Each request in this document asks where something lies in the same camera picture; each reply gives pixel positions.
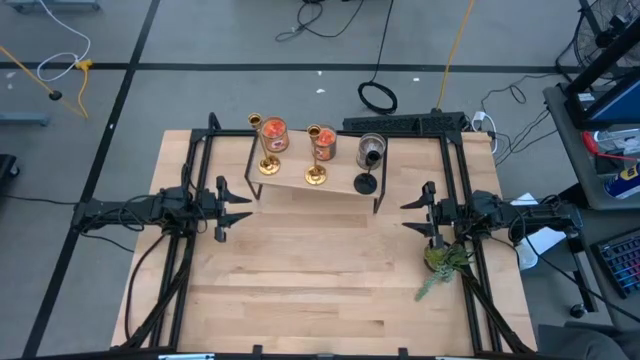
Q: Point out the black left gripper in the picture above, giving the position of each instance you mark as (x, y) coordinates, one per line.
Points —
(206, 206)

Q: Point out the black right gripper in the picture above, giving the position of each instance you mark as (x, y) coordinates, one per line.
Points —
(447, 213)

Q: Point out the gold candlestick holder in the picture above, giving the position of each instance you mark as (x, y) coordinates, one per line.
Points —
(269, 166)
(316, 175)

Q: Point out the black candlestick holder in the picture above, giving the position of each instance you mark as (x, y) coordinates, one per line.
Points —
(365, 185)

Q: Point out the orange label candle tin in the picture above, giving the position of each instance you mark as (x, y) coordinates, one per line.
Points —
(326, 145)
(275, 135)

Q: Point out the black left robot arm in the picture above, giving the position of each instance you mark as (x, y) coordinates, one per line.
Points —
(100, 212)

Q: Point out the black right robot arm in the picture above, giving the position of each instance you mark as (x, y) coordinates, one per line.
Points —
(545, 217)

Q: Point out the silver candle tin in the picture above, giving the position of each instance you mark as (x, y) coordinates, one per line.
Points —
(371, 145)

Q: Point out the succulent plant in black pot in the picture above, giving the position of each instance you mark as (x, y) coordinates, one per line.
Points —
(442, 257)

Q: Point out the wooden shelf riser black legs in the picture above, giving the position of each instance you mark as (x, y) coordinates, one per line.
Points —
(295, 170)

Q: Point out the black power strip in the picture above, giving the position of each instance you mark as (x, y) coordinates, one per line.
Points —
(400, 122)

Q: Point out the white power adapter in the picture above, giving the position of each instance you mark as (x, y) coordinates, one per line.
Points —
(481, 119)

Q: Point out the white paper sheet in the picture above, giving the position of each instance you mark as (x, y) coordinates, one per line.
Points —
(542, 240)

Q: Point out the grey side table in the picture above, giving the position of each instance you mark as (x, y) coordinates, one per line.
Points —
(565, 140)

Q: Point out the red hand tool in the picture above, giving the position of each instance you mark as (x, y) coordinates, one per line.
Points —
(592, 145)

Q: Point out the backlit computer keyboard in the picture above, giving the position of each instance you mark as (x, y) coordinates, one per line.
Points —
(620, 262)

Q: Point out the blue yellow spray can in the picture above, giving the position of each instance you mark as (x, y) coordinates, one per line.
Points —
(622, 181)

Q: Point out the grey office chair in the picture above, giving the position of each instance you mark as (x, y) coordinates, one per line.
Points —
(585, 342)

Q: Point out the blue flat box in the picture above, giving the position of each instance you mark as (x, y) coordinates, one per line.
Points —
(612, 105)

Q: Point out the black floor fan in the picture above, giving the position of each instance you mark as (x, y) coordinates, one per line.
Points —
(597, 35)

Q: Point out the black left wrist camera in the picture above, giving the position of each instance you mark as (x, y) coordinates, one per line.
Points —
(175, 200)

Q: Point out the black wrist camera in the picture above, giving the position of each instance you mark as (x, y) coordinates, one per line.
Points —
(175, 200)
(482, 202)

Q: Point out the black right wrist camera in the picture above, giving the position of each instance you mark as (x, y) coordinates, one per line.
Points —
(482, 202)

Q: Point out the black metal rig frame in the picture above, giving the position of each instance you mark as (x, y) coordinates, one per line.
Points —
(200, 150)

